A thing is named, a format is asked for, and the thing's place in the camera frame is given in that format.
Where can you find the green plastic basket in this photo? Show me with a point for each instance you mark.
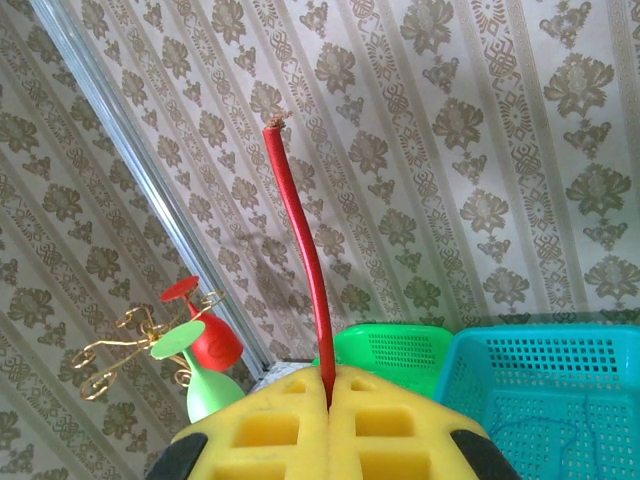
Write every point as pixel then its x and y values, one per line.
pixel 400 360

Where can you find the aluminium frame post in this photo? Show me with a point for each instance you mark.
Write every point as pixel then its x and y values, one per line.
pixel 145 160

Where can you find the green plastic goblet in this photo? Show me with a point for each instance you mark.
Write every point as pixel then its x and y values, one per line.
pixel 210 395

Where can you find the blue plastic basket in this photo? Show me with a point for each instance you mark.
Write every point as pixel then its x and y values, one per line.
pixel 550 332

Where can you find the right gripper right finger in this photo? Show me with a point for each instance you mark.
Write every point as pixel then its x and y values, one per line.
pixel 400 440

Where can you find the red plastic goblet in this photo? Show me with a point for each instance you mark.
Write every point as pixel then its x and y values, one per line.
pixel 217 342

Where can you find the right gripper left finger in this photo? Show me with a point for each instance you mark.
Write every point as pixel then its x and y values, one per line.
pixel 260 440

